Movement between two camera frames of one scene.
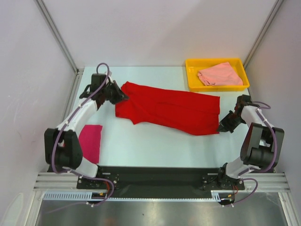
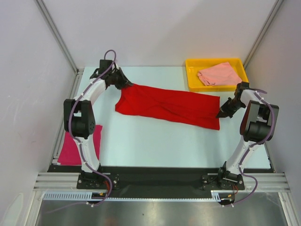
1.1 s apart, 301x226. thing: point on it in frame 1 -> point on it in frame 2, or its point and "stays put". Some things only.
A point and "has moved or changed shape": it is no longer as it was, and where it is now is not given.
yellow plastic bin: (194, 84) stays put
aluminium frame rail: (66, 181) stays put
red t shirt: (192, 112) has moved or changed shape
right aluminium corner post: (277, 7) stays put
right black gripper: (224, 126) -> (224, 107)
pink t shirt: (223, 75) stays put
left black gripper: (120, 96) -> (124, 83)
